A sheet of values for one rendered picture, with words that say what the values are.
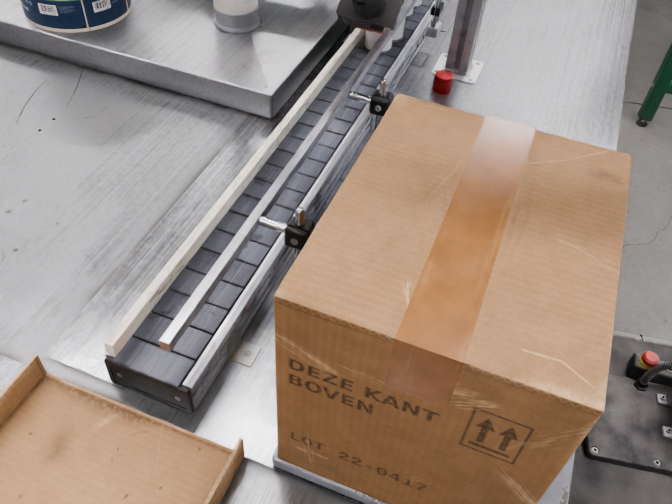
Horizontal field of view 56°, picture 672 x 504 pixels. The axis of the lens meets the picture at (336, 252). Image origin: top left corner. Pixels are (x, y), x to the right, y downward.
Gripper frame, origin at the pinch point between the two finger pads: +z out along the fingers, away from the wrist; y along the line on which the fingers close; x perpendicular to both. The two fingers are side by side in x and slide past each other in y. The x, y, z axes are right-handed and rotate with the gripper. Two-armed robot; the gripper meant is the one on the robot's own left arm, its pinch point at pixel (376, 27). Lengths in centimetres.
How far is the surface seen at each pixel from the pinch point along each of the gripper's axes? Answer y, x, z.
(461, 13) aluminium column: -13.0, -8.4, 5.0
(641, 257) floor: -81, 6, 116
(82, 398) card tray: 7, 67, -42
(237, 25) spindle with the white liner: 26.3, 5.6, 1.3
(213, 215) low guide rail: 4, 42, -32
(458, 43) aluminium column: -13.7, -4.7, 9.5
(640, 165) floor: -78, -34, 149
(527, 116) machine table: -30.1, 5.7, 9.0
